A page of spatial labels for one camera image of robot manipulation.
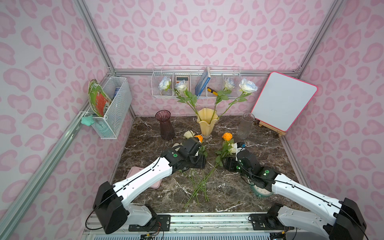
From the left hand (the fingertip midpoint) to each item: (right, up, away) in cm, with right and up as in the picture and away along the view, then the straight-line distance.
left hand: (203, 159), depth 78 cm
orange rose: (+1, +2, +18) cm, 18 cm away
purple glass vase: (-24, +16, +22) cm, 36 cm away
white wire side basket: (-49, +38, +10) cm, 63 cm away
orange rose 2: (+17, +9, +25) cm, 32 cm away
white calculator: (-15, +48, +17) cm, 53 cm away
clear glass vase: (+30, +22, +19) cm, 42 cm away
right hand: (+12, -1, +1) cm, 12 cm away
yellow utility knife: (+7, +40, +19) cm, 45 cm away
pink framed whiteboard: (+48, +33, +12) cm, 60 cm away
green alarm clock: (+29, -17, -1) cm, 34 cm away
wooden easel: (+47, +18, +29) cm, 58 cm away
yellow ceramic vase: (+4, +23, +20) cm, 30 cm away
